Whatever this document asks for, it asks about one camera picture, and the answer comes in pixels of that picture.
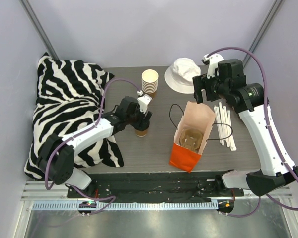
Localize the zebra print pillow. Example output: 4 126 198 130
24 53 114 180

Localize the aluminium rail frame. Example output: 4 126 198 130
22 180 293 211

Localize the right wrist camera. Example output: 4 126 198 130
202 54 224 79

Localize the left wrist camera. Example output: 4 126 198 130
137 94 152 114

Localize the white wrapped straws bundle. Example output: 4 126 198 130
214 102 237 151

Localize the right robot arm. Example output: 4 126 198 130
193 54 298 196

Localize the orange paper gift bag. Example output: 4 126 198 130
168 100 233 174

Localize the white bucket hat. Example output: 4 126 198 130
164 58 201 94

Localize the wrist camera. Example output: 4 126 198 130
202 54 224 79
137 94 152 114

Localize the brown paper coffee cup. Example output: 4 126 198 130
135 129 148 137

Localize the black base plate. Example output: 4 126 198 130
67 171 246 203

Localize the stack of paper cups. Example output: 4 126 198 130
141 69 159 99

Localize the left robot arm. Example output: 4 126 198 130
36 95 152 198

